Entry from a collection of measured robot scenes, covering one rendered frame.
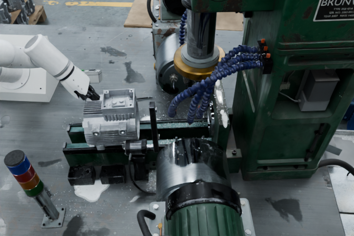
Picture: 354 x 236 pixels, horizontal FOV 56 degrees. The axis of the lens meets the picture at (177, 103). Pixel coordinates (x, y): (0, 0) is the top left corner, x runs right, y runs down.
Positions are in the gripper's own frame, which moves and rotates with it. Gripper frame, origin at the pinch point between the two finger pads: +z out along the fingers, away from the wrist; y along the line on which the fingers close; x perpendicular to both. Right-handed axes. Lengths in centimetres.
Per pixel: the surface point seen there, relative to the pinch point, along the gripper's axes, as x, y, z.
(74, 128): -19.7, 0.8, 9.8
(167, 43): 27.8, -27.9, 11.5
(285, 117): 64, 23, 26
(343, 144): 80, -22, 128
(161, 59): 24.1, -20.3, 12.4
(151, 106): 28.5, 20.4, -0.7
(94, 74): -3.7, -16.4, 0.9
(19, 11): -134, -192, 9
